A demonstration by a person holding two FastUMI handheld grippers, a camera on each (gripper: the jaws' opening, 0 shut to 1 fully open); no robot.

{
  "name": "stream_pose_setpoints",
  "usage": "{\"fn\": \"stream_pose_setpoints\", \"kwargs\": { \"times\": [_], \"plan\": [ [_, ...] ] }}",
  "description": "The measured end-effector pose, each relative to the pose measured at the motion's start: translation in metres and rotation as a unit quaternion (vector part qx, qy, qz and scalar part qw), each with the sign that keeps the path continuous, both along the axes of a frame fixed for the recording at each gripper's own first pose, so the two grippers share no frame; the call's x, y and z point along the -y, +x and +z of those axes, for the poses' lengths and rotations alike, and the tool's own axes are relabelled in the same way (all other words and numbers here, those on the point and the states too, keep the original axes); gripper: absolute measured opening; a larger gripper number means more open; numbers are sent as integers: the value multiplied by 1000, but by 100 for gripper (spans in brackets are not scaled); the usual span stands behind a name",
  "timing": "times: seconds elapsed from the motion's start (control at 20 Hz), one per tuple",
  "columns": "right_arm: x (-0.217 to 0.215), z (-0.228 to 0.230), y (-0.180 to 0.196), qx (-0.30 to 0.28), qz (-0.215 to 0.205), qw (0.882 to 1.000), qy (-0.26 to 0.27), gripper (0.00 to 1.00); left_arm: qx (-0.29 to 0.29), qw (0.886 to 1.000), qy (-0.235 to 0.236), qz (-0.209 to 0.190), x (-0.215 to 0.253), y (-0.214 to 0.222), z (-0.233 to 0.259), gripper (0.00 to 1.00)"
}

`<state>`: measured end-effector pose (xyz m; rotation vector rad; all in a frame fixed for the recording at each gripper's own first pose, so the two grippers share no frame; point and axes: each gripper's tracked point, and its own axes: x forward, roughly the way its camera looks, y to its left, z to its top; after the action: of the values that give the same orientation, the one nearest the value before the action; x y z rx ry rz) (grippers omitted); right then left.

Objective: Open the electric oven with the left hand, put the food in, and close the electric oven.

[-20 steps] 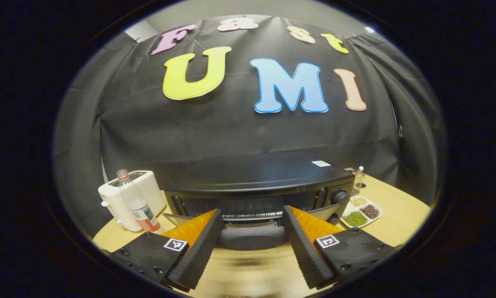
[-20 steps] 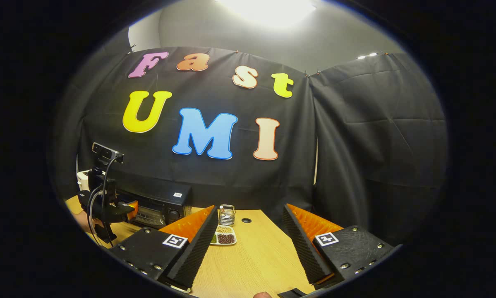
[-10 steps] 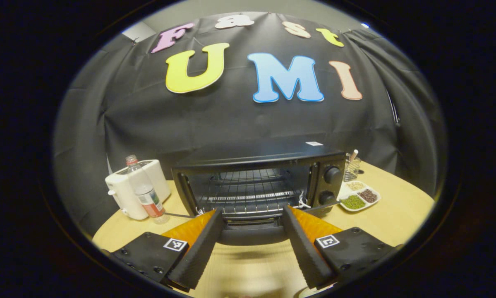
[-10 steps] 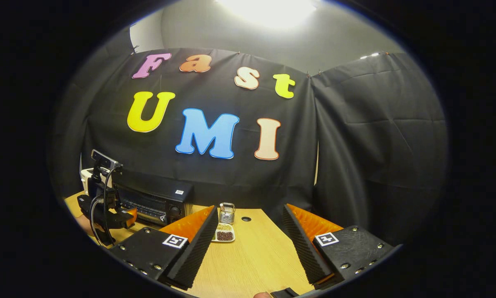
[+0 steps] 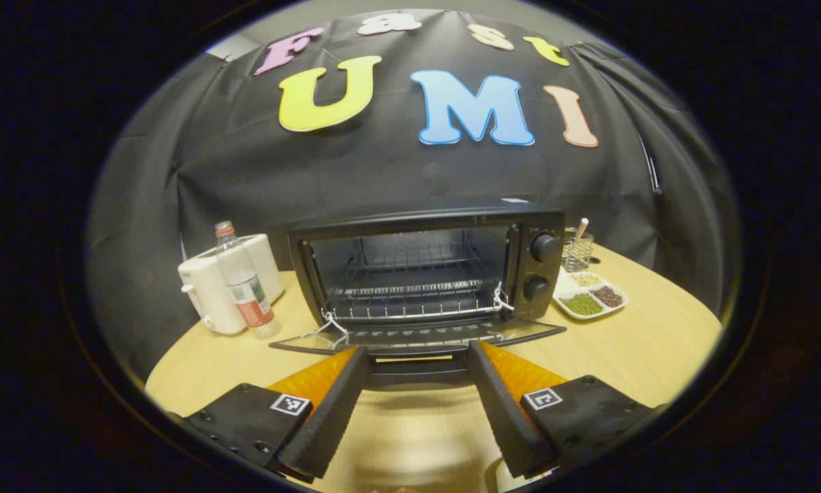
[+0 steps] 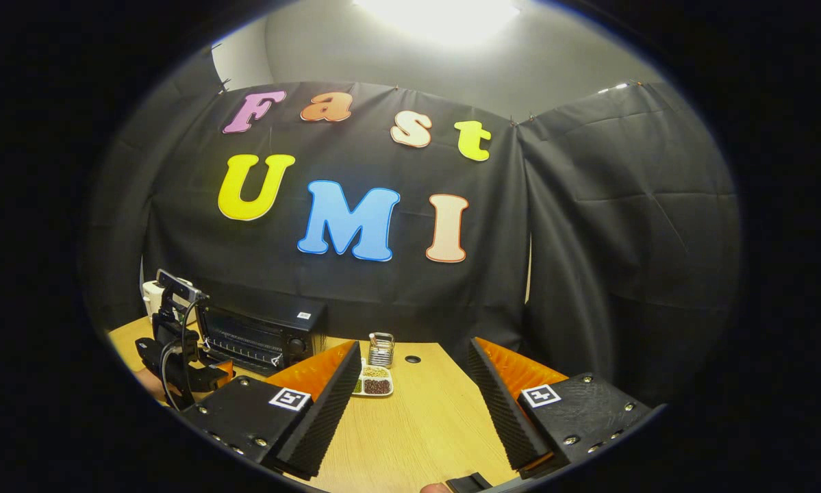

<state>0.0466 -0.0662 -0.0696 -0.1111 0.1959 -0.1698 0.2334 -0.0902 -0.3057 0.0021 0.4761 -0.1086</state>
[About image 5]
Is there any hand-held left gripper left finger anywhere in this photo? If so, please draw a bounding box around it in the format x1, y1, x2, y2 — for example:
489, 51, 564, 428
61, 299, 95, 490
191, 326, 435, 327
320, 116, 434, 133
170, 346, 371, 480

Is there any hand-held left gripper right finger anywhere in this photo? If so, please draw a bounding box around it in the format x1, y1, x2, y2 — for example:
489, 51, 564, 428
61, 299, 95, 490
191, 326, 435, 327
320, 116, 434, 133
466, 340, 668, 480

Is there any cream food tray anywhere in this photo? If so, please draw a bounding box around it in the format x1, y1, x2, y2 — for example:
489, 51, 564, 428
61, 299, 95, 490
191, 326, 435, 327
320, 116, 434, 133
496, 457, 555, 492

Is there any black electric oven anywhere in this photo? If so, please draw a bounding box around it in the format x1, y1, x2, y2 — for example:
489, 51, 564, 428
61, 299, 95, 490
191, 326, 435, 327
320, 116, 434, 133
270, 205, 567, 388

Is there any clear plastic water bottle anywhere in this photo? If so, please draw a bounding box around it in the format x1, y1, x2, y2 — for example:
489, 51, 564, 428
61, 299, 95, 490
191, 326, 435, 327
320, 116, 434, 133
214, 220, 282, 340

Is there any white divided bean tray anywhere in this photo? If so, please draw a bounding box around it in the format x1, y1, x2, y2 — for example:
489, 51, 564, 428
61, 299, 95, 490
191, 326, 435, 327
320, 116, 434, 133
553, 269, 629, 320

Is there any white toaster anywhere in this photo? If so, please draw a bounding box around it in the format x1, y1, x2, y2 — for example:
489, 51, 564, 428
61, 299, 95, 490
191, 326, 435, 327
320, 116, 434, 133
179, 233, 285, 336

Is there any metal oven wire rack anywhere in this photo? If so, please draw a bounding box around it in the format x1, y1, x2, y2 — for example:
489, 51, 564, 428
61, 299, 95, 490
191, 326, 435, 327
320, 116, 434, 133
328, 240, 514, 323

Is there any metal wire holder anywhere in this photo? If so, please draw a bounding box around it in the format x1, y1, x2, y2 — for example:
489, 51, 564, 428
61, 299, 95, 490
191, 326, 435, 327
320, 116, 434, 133
562, 229, 594, 273

